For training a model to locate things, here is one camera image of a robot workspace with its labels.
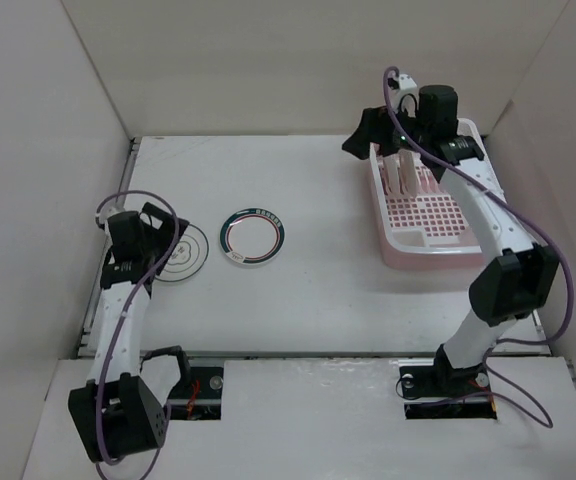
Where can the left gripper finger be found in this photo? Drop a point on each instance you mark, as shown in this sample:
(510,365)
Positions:
(154,217)
(166,237)

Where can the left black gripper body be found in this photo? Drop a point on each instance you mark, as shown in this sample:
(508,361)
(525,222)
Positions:
(156,243)

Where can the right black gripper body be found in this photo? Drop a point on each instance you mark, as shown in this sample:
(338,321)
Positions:
(413,128)

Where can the orange sunburst plate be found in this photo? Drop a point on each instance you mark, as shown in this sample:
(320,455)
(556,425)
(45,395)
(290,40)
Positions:
(390,173)
(407,174)

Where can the white plate black rings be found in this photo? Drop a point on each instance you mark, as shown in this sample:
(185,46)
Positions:
(190,252)

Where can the white plate green rim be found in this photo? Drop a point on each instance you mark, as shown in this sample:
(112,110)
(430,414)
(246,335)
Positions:
(252,237)

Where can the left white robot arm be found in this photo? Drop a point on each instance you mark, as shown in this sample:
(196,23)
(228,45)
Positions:
(121,409)

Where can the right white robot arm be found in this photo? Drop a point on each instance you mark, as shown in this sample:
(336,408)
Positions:
(521,259)

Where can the pink white dish rack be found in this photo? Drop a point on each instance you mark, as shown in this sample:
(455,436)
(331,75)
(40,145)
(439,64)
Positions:
(427,232)

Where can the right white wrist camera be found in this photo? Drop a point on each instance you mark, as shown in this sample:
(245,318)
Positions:
(400,85)

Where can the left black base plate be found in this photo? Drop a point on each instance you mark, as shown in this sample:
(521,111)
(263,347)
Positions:
(201,399)

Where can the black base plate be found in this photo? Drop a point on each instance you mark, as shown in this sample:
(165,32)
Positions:
(430,394)
(201,399)

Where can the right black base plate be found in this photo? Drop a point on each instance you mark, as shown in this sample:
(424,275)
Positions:
(430,394)

